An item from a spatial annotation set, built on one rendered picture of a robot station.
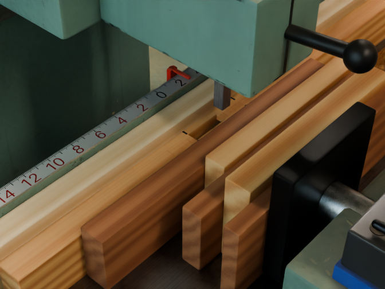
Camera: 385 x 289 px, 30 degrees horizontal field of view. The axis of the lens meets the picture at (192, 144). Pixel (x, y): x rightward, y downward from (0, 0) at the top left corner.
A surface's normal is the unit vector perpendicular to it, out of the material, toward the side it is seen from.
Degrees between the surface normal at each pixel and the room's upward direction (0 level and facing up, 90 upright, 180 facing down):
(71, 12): 90
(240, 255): 90
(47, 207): 0
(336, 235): 0
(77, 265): 90
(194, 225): 90
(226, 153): 0
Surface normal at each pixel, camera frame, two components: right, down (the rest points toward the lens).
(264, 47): 0.75, 0.45
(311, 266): 0.01, -0.75
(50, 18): -0.66, 0.49
